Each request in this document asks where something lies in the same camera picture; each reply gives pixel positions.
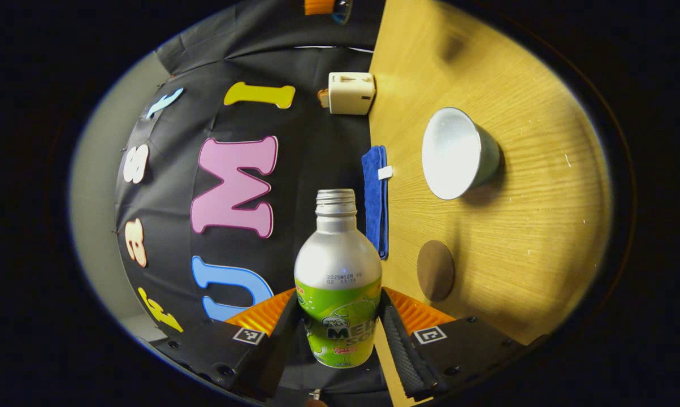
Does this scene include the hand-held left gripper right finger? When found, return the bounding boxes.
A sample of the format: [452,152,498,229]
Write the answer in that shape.
[376,287,549,402]

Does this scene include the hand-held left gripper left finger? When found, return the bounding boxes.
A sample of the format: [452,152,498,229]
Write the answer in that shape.
[148,287,304,402]

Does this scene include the round brown coaster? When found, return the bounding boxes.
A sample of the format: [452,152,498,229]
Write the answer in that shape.
[417,240,456,302]

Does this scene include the silver green water bottle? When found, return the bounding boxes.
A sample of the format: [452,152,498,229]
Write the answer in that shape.
[294,189,383,369]

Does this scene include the white teacup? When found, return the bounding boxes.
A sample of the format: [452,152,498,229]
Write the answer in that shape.
[421,107,501,201]

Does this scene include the white toaster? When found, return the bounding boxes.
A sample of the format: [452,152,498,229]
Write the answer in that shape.
[328,72,376,116]

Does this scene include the black backdrop cloth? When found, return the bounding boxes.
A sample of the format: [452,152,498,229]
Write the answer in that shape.
[114,0,388,405]

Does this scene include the blue folded towel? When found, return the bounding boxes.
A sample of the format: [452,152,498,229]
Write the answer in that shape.
[361,145,394,260]

